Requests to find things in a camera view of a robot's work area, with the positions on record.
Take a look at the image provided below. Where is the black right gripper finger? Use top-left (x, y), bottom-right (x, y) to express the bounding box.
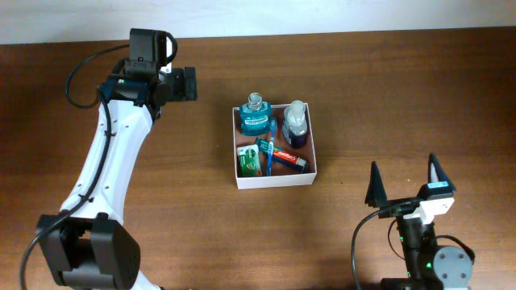
top-left (427, 153), bottom-right (456, 191)
top-left (364, 161), bottom-right (387, 208)

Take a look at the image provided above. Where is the blue disposable razor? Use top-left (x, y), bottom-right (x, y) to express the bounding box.
top-left (272, 156), bottom-right (310, 173)

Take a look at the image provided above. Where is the teal mouthwash bottle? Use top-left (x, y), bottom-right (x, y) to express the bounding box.
top-left (239, 93), bottom-right (272, 136)

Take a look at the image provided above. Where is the blue white toothbrush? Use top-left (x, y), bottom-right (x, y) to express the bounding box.
top-left (266, 117), bottom-right (277, 176)

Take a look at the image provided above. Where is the green white small box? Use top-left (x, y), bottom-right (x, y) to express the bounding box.
top-left (237, 144), bottom-right (262, 177)

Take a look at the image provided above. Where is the red green toothpaste tube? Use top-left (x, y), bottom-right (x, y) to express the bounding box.
top-left (255, 138), bottom-right (301, 160)

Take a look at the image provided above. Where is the clear blue pump bottle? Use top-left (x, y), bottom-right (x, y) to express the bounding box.
top-left (282, 100), bottom-right (308, 149)

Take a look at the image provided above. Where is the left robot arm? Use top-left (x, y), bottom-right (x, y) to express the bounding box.
top-left (19, 28), bottom-right (198, 289)

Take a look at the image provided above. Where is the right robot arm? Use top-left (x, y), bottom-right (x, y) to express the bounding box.
top-left (364, 154), bottom-right (475, 289)

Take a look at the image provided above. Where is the white cardboard box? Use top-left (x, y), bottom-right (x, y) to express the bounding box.
top-left (231, 103), bottom-right (318, 189)

